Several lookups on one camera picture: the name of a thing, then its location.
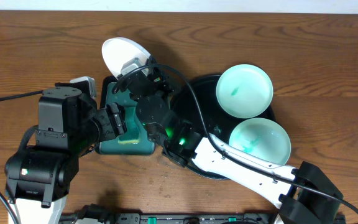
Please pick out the white plate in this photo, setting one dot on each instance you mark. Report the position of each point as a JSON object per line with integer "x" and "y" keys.
{"x": 119, "y": 50}

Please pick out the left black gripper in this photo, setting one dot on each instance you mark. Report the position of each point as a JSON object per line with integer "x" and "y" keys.
{"x": 117, "y": 121}

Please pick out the mint green plate with stain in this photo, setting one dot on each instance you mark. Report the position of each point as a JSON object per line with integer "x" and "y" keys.
{"x": 262, "y": 138}

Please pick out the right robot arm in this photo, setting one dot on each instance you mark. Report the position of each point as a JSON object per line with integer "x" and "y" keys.
{"x": 303, "y": 195}

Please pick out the black rectangular water tray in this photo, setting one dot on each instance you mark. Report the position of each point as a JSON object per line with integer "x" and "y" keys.
{"x": 112, "y": 147}

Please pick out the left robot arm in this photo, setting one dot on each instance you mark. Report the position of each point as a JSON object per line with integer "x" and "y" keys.
{"x": 40, "y": 172}

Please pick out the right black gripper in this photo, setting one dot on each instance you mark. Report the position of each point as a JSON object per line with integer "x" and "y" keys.
{"x": 162, "y": 80}

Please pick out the black round tray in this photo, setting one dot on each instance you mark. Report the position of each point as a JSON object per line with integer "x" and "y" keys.
{"x": 217, "y": 121}

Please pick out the yellow green sponge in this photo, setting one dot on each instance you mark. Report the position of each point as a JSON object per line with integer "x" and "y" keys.
{"x": 132, "y": 135}

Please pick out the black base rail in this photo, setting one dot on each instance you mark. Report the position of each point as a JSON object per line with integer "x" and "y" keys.
{"x": 99, "y": 214}

